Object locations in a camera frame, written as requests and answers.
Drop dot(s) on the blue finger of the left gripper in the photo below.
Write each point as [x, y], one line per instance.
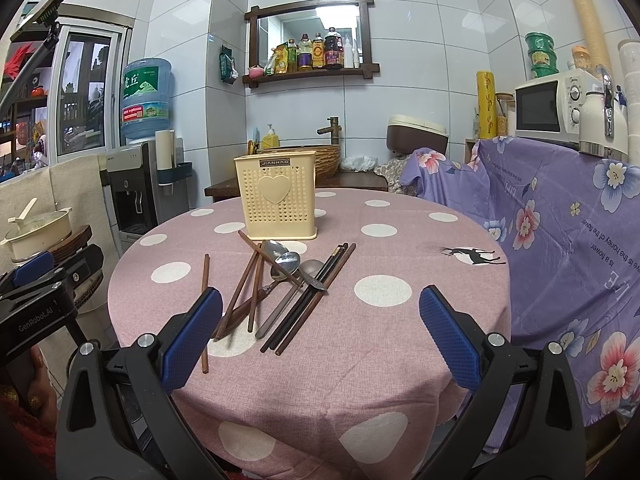
[33, 269]

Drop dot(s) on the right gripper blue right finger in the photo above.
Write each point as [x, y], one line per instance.
[546, 437]

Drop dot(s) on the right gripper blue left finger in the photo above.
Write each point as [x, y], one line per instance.
[118, 419]

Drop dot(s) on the black chopstick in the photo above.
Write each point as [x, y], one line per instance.
[305, 299]
[310, 299]

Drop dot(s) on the cream cooking pot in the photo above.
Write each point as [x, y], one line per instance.
[29, 235]

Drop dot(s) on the water dispenser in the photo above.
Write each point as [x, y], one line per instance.
[143, 195]

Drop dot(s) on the pink polka dot tablecloth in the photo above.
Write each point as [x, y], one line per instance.
[360, 390]

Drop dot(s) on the purple floral cloth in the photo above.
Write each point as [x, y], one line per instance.
[569, 226]

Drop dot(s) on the blue water jug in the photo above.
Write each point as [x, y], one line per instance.
[144, 105]

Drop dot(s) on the cream plastic utensil holder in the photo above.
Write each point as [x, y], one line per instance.
[277, 192]

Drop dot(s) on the yellow soap dispenser bottle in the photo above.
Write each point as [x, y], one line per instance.
[270, 141]

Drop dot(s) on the green hanging packet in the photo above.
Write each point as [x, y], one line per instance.
[227, 70]

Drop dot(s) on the white thermos kettle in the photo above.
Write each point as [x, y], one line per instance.
[602, 129]

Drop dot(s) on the brown white rice cooker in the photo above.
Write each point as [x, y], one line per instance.
[405, 134]

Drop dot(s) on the white microwave oven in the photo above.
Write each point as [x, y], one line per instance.
[548, 108]

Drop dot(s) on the woven basin sink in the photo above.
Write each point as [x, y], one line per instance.
[327, 157]

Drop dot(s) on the yellow roll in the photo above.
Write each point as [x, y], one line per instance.
[486, 105]

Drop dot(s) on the brass faucet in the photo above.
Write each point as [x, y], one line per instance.
[334, 130]

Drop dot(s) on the tan cardboard tube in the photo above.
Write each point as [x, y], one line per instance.
[594, 35]

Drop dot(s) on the dark soy sauce bottle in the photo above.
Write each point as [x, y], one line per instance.
[333, 50]

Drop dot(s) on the wooden framed mirror shelf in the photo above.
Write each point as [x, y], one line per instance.
[286, 41]

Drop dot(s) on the green instant noodle cups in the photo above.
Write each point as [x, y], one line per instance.
[541, 53]

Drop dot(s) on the window frame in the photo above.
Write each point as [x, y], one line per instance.
[84, 96]

